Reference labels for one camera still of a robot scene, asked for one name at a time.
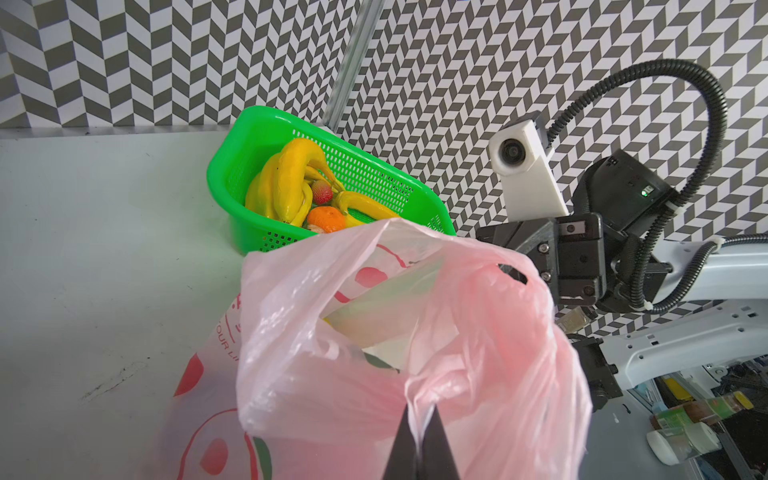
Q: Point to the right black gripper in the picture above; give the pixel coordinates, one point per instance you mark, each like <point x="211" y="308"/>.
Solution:
<point x="568" y="253"/>

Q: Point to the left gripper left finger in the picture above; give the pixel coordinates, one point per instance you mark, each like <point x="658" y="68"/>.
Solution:
<point x="402" y="463"/>

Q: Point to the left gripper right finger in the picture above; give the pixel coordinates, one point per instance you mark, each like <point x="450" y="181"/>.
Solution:
<point x="439" y="447"/>

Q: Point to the pink printed plastic bag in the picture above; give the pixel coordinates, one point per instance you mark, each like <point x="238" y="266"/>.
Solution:
<point x="339" y="342"/>

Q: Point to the orange fake tangerine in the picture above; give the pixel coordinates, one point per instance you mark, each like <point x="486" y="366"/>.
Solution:
<point x="325" y="219"/>

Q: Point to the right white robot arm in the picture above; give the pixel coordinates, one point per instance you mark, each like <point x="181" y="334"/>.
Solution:
<point x="729" y="270"/>

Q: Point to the small red fake strawberry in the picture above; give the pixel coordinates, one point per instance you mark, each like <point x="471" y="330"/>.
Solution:
<point x="322" y="192"/>

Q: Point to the yellow fake banana bunch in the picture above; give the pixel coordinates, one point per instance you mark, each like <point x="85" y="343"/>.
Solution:
<point x="282" y="190"/>

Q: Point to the bottles outside the cell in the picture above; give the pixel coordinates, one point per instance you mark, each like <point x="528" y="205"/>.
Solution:
<point x="734" y="416"/>

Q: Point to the green plastic basket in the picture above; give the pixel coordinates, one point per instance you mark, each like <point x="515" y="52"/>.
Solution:
<point x="261" y="132"/>

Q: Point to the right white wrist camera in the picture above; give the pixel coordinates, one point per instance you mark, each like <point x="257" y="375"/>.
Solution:
<point x="519" y="154"/>

